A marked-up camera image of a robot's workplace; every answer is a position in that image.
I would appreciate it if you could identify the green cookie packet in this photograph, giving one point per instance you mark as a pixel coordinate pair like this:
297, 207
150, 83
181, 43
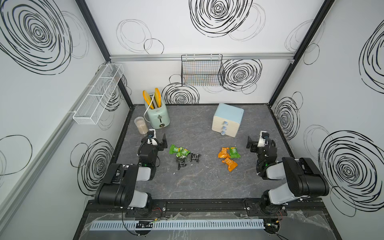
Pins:
182, 153
174, 150
234, 154

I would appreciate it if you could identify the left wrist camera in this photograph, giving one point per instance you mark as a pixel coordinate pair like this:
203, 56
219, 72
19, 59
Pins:
151, 134

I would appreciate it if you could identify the yellow toast slice right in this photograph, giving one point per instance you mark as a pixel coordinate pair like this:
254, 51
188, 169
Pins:
158, 99

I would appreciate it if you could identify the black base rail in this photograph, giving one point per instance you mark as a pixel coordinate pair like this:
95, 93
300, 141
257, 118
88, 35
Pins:
251, 207

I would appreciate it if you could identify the orange cookie packet lower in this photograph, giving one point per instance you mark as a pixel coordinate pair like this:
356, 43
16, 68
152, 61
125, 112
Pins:
230, 163

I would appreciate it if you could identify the cream drawer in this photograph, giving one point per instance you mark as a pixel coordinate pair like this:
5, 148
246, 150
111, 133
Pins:
228, 129
231, 132
221, 122

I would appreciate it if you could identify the clear plastic cup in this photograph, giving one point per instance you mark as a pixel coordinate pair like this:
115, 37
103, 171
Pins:
141, 125

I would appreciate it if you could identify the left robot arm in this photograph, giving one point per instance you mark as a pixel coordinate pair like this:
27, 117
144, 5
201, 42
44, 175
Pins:
118, 187

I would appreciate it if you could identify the yellow toast slice left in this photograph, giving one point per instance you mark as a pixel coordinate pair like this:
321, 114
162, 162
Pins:
148, 100

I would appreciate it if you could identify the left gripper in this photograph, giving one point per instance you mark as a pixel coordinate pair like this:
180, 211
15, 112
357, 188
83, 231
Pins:
159, 145

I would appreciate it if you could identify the slotted grey cable duct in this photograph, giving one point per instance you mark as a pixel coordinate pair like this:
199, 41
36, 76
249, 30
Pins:
133, 225

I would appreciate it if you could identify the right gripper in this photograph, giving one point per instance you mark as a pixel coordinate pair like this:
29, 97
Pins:
254, 146

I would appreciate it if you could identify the blue cream drawer cabinet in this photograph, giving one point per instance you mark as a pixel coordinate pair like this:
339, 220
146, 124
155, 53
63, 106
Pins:
229, 112

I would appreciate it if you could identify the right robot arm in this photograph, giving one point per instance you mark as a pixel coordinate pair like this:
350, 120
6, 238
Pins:
302, 176

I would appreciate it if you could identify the black wire wall basket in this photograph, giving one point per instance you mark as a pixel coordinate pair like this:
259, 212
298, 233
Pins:
202, 70

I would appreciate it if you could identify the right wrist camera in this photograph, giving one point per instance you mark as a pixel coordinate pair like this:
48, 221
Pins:
264, 139

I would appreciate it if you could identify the white mesh wall shelf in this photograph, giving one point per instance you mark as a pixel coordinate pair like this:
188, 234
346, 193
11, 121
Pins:
103, 95

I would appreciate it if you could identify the mint green toaster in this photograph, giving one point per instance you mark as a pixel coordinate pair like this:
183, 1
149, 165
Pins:
158, 117

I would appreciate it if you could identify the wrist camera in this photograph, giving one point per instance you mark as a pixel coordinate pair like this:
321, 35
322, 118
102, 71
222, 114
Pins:
151, 134
264, 139

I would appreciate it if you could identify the orange cookie packet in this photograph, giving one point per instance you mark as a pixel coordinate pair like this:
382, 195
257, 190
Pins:
224, 153
230, 163

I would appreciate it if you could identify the orange cookie packet upper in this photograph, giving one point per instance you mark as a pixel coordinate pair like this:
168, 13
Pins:
224, 153

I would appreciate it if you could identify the yellow toast slice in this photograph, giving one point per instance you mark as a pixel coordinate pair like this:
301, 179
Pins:
158, 99
148, 100

